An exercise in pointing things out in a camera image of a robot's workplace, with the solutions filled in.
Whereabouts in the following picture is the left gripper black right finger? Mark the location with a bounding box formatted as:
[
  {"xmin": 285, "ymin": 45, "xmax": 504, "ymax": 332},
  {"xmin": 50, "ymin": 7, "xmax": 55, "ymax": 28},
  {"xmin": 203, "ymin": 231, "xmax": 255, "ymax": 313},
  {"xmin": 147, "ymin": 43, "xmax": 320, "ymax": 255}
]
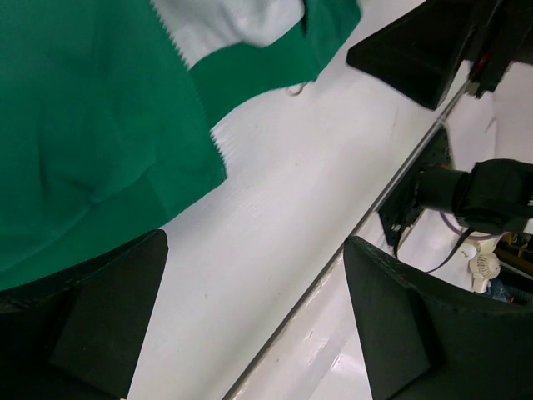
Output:
[{"xmin": 343, "ymin": 237, "xmax": 532, "ymax": 400}]

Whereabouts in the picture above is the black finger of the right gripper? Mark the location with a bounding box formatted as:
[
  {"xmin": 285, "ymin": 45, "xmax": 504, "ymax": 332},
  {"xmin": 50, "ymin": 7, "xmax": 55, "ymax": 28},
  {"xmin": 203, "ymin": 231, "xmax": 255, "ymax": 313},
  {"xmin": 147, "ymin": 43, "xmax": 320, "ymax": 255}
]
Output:
[{"xmin": 346, "ymin": 1, "xmax": 475, "ymax": 110}]

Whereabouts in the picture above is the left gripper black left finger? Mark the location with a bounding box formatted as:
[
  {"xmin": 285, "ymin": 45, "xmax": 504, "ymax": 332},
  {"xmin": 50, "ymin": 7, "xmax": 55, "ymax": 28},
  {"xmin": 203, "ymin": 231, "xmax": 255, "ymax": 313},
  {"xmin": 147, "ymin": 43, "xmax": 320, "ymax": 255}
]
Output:
[{"xmin": 1, "ymin": 229, "xmax": 168, "ymax": 399}]

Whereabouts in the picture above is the green jacket with grey lining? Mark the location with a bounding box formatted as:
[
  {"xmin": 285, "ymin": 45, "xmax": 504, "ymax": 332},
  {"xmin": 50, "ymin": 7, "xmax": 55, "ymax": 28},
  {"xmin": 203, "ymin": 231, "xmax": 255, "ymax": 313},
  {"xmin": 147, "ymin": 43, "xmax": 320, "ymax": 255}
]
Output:
[{"xmin": 1, "ymin": 1, "xmax": 361, "ymax": 289}]

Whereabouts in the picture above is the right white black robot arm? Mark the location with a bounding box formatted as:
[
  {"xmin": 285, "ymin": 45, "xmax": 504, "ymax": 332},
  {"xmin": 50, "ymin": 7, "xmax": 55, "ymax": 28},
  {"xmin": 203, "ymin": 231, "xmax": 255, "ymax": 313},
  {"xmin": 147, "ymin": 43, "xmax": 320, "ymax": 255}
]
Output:
[{"xmin": 346, "ymin": 1, "xmax": 532, "ymax": 235}]

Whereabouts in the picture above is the black metal base rail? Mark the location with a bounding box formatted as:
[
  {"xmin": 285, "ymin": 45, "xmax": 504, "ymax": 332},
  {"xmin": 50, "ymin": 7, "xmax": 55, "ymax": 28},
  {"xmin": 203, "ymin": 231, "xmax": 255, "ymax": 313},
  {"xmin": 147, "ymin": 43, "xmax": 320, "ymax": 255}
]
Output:
[{"xmin": 377, "ymin": 125, "xmax": 454, "ymax": 253}]

